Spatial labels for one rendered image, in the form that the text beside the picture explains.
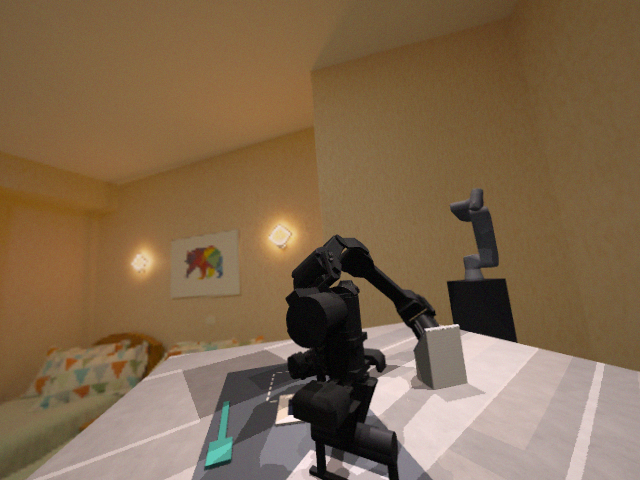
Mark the green small trowel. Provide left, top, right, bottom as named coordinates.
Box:
left=205, top=401, right=233, bottom=470

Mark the white tile with dark square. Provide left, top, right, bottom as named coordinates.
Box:
left=276, top=394, right=304, bottom=426

